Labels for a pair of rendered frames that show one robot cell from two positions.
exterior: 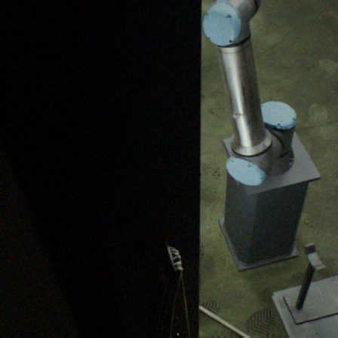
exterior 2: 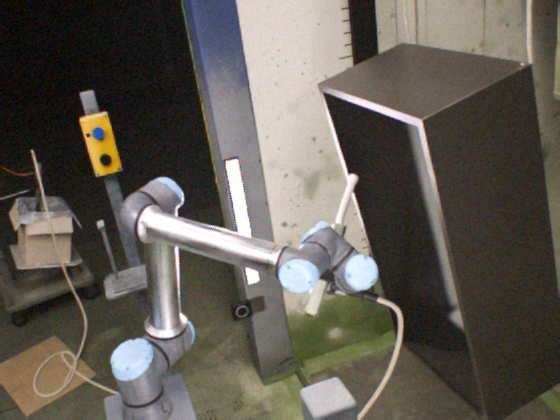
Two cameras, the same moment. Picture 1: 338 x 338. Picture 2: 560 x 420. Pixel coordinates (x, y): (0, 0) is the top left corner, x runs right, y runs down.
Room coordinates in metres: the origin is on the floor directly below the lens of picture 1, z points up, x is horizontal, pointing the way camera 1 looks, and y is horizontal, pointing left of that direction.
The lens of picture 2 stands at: (3.13, -0.34, 2.09)
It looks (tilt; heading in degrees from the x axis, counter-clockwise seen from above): 26 degrees down; 172
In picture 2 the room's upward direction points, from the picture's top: 10 degrees counter-clockwise
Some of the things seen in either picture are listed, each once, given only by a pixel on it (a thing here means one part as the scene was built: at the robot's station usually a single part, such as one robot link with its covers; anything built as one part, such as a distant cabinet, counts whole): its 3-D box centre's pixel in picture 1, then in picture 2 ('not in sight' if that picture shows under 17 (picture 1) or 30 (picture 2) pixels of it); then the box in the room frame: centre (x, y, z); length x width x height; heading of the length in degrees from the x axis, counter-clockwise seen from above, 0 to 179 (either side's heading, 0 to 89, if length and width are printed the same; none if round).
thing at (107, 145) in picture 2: not in sight; (101, 144); (0.59, -0.59, 1.42); 0.12 x 0.06 x 0.26; 96
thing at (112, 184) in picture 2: not in sight; (133, 258); (0.53, -0.59, 0.82); 0.06 x 0.06 x 1.64; 6
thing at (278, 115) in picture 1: (273, 128); (137, 369); (1.42, -0.60, 0.83); 0.17 x 0.15 x 0.18; 138
